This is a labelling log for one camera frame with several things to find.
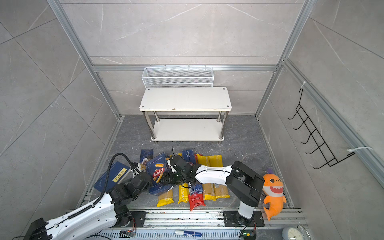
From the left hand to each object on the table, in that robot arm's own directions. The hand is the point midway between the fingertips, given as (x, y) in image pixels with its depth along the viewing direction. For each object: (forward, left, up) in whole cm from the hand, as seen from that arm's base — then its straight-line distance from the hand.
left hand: (152, 174), depth 83 cm
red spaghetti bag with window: (-12, -24, 0) cm, 27 cm away
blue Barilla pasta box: (+3, -2, +2) cm, 4 cm away
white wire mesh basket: (+55, -15, +27) cm, 64 cm away
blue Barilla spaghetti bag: (+10, -21, +3) cm, 23 cm away
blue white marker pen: (-28, -20, -4) cm, 34 cm away
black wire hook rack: (-8, -79, +28) cm, 84 cm away
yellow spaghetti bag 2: (-10, -31, 0) cm, 33 cm away
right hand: (-4, -7, 0) cm, 9 cm away
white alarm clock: (-30, -72, -1) cm, 78 cm away
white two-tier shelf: (+53, -19, -6) cm, 57 cm away
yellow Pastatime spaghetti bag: (-11, -18, -2) cm, 21 cm away
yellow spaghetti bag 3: (-10, -38, -2) cm, 39 cm away
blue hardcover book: (+3, +21, -3) cm, 21 cm away
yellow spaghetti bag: (-12, -8, -3) cm, 15 cm away
